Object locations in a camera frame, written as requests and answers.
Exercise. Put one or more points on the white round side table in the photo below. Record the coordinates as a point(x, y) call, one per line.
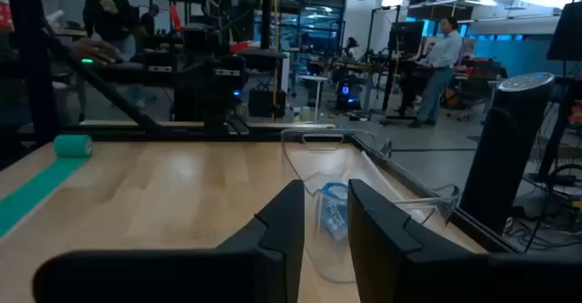
point(314, 82)

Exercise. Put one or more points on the person's hand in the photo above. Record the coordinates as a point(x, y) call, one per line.
point(97, 50)

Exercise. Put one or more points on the clear plastic bin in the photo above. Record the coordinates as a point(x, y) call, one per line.
point(327, 166)

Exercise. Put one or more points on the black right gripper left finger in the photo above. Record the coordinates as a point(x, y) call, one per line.
point(204, 275)

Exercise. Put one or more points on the black computer monitor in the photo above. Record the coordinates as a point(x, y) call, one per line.
point(407, 37)

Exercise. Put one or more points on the person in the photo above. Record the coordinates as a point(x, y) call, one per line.
point(438, 66)
point(109, 16)

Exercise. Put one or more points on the teal elastic bandage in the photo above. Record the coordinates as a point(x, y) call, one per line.
point(73, 147)

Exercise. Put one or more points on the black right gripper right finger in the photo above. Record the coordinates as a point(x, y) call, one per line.
point(409, 275)

